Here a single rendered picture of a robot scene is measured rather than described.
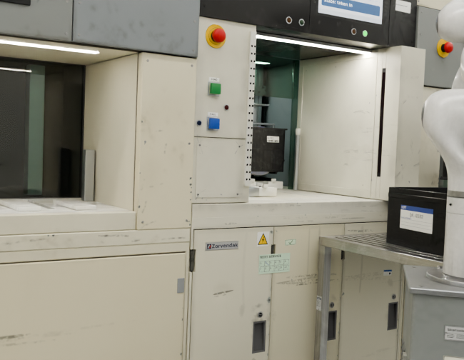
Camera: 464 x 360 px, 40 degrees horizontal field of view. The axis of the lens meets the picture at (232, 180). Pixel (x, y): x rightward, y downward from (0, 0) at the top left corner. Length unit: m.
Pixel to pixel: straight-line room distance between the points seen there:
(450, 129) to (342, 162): 1.04
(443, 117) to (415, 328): 0.45
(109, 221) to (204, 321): 0.43
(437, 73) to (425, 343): 1.29
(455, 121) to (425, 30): 1.02
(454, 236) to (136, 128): 0.86
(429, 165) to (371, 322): 0.61
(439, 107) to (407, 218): 0.56
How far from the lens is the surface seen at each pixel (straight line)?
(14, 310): 1.69
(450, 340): 1.43
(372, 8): 2.28
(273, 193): 2.23
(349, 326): 2.28
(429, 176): 2.47
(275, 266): 2.03
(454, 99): 1.48
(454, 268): 1.49
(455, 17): 1.80
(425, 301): 1.41
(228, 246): 1.91
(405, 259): 1.84
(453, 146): 1.46
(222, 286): 1.93
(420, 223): 1.91
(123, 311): 1.79
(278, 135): 2.63
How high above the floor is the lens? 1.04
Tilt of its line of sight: 3 degrees down
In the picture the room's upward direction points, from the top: 2 degrees clockwise
